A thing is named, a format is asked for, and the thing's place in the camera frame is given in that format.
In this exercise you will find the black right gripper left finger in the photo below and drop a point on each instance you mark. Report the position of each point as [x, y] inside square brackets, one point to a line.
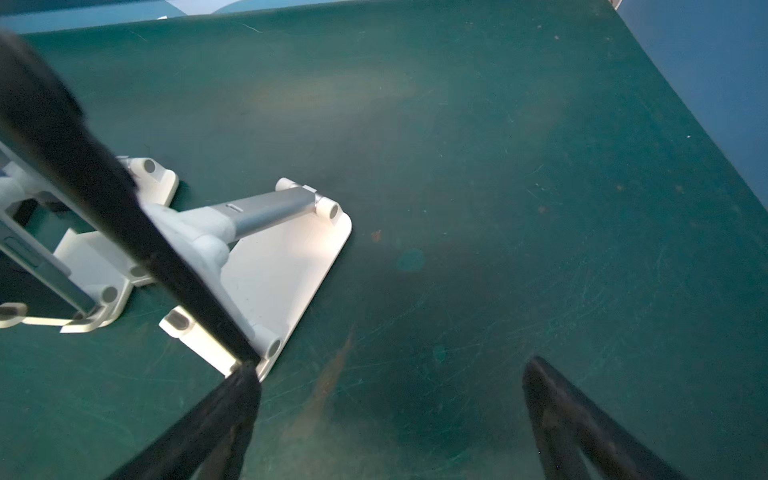
[210, 441]

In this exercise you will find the white folding phone stand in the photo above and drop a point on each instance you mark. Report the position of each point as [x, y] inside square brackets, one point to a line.
[267, 254]

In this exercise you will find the black phone stand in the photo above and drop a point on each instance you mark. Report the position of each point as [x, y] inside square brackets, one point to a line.
[45, 126]

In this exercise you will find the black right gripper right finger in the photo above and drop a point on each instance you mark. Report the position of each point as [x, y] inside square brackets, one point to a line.
[573, 435]

